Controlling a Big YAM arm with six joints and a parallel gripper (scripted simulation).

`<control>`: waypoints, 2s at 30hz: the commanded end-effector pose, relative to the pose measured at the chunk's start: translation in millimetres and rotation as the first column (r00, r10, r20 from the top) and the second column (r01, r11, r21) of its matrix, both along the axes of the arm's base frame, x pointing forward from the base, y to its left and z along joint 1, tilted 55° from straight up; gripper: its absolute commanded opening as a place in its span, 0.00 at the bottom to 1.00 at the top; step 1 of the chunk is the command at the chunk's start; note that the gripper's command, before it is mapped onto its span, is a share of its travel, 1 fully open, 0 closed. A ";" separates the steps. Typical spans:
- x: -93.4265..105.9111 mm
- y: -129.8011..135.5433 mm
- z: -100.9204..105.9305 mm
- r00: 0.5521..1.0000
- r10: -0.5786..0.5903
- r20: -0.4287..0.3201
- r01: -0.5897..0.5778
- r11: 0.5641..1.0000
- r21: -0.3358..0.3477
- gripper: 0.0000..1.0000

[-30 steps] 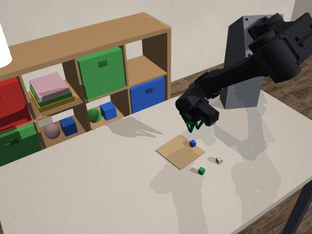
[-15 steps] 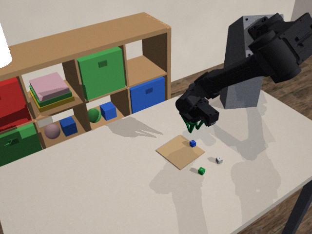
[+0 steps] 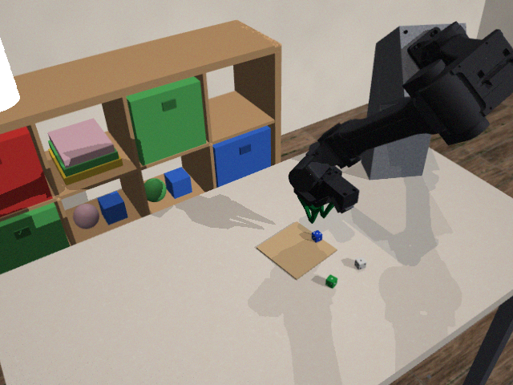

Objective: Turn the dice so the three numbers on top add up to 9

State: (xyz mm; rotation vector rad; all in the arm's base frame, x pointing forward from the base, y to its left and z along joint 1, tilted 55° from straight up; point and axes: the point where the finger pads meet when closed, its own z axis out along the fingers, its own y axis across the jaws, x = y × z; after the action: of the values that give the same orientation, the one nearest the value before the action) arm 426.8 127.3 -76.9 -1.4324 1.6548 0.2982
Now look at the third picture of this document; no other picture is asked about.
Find blue dice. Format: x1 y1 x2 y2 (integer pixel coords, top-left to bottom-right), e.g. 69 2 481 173
312 230 322 242

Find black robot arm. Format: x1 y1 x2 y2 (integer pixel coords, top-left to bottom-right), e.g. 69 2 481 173
289 22 513 213

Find tan flat mat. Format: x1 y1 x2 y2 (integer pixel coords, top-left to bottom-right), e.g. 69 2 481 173
257 221 337 280

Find green die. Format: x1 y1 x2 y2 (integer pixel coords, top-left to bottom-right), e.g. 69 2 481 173
325 274 337 289

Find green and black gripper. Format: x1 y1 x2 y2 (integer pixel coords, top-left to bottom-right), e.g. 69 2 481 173
293 189 334 224

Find grey die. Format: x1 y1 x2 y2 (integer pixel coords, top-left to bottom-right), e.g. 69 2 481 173
355 257 366 270

